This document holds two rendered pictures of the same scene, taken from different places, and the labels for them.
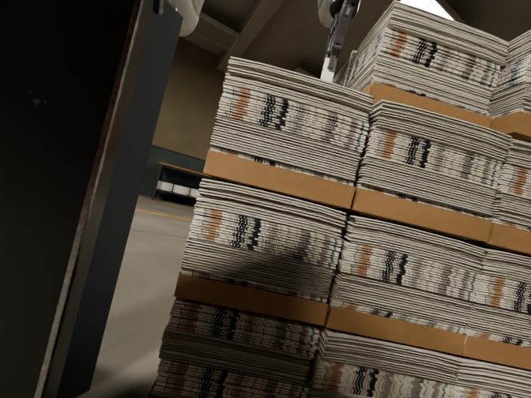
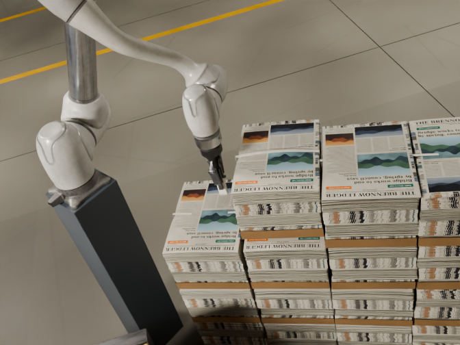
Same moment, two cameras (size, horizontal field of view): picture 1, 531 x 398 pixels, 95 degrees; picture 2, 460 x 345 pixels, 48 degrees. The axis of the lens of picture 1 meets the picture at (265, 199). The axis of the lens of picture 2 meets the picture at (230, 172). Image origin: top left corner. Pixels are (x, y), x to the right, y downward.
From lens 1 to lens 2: 1.85 m
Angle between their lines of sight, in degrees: 46
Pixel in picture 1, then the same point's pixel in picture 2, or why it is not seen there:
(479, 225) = (322, 284)
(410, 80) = (262, 223)
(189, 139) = not seen: outside the picture
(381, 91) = (246, 234)
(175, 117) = not seen: outside the picture
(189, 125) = not seen: outside the picture
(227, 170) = (187, 286)
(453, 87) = (291, 218)
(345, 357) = (276, 330)
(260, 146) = (196, 277)
